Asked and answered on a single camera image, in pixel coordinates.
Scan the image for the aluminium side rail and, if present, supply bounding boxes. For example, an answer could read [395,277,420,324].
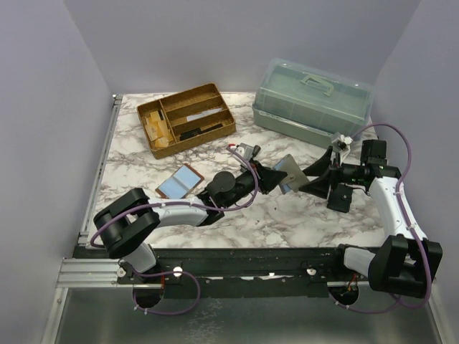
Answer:
[77,95,123,247]

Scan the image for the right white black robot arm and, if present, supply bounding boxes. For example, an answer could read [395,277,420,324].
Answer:
[299,140,443,299]

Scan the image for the green clear-lid storage box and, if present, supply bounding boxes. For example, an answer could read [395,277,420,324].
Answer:
[252,59,374,148]

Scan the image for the black T-shaped tool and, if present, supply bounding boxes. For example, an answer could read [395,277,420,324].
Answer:
[252,145,261,158]

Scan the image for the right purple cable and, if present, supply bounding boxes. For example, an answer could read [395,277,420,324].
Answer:
[328,123,433,315]

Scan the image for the brown woven organizer tray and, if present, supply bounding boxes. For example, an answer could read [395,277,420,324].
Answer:
[137,83,236,159]

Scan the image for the black item in tray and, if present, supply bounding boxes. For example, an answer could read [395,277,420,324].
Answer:
[179,123,223,140]

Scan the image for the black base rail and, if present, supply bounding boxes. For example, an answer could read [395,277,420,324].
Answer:
[73,245,381,300]

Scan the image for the brown blue open card holder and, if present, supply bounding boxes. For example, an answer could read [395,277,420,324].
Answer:
[156,163,204,199]

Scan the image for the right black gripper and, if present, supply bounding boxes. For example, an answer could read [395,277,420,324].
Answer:
[300,146,364,199]

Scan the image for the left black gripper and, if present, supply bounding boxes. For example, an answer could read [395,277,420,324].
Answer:
[222,158,286,209]

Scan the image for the white card in tray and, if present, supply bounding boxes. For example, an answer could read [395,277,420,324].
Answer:
[186,107,223,122]

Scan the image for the yellow packets in tray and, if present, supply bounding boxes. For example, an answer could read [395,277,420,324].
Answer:
[145,110,173,148]

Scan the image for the grey card holder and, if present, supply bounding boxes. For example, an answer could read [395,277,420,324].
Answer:
[274,154,309,194]

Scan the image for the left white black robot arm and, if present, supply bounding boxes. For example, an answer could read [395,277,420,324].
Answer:
[90,161,287,283]

